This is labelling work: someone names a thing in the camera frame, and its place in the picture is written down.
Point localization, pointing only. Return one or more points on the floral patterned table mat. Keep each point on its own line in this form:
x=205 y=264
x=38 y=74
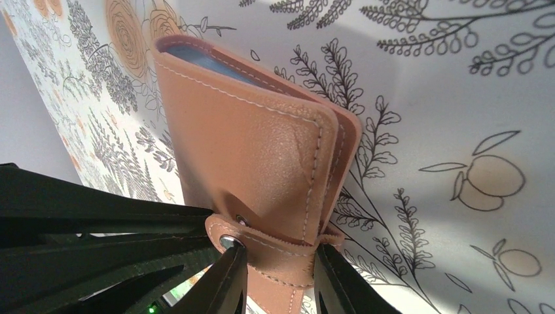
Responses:
x=448 y=206

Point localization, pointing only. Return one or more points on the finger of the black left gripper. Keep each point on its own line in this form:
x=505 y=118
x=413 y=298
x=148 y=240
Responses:
x=121 y=274
x=35 y=205

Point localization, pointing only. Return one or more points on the tan leather card holder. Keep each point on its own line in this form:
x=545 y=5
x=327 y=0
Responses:
x=267 y=156

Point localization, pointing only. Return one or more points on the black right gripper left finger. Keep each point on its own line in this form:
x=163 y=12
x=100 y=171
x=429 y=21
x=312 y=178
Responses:
x=222 y=288

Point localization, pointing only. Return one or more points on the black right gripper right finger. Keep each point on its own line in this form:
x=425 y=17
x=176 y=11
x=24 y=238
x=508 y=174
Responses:
x=339 y=288

